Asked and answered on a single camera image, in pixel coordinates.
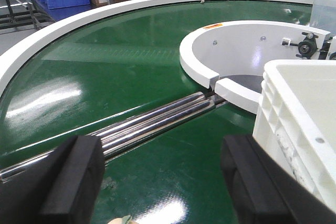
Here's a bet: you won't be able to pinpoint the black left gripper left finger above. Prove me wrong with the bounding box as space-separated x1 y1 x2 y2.
1 135 105 223

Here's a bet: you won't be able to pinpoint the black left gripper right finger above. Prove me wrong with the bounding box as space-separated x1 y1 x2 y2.
220 134 335 223

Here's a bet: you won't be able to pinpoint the white plastic tote crate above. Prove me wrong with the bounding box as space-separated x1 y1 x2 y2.
253 60 335 210

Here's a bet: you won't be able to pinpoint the steel conveyor transfer rollers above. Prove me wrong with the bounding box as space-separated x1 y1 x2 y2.
0 91 226 183

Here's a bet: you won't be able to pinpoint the white curved conveyor outer rim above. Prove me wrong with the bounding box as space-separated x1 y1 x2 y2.
1 0 313 93

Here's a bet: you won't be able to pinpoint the clear plastic storage bin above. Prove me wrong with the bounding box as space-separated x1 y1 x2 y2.
310 0 336 36

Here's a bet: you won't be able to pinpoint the white inner conveyor ring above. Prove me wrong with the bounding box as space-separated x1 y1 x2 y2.
179 20 331 114

